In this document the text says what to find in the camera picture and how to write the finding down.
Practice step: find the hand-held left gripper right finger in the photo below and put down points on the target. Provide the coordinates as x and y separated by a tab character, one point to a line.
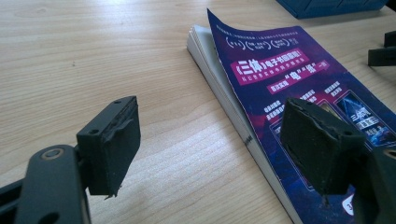
320	146

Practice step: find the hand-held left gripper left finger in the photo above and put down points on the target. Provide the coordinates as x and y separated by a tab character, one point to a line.
109	146

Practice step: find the purple paperback book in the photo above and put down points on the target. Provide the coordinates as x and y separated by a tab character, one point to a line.
267	77

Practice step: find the blue plastic file rack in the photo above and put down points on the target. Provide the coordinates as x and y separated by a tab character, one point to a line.
327	6

